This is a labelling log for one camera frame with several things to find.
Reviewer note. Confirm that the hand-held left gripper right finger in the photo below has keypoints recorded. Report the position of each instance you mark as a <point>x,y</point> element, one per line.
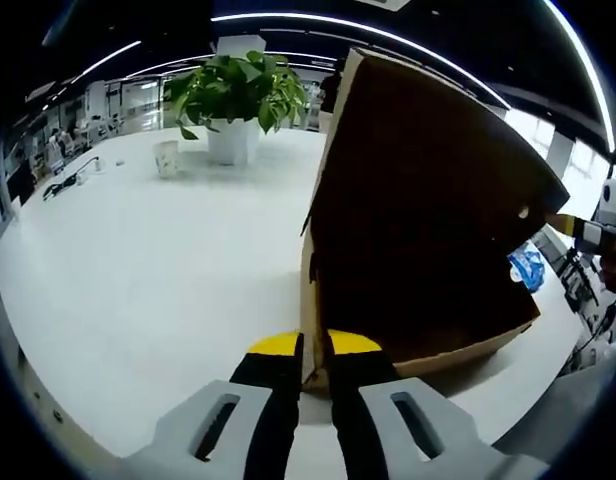
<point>363,370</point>

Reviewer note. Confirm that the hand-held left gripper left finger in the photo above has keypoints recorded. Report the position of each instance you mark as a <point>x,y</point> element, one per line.
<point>268,370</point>

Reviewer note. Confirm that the blue wet wipes pack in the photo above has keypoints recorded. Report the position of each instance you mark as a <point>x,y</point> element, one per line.
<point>530,262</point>

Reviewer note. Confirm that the brown cardboard shoe box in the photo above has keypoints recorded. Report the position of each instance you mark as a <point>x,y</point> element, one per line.
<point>413,200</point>

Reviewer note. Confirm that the black metal stand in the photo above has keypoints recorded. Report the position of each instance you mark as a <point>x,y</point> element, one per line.
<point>578,280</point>

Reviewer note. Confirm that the white paper cup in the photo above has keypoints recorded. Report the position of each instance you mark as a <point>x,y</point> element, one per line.
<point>166,159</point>

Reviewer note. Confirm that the white desk outlet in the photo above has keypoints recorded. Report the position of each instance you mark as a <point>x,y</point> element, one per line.
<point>95,164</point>

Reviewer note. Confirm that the green potted plant white pot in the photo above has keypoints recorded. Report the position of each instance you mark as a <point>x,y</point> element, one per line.
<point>238,85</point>

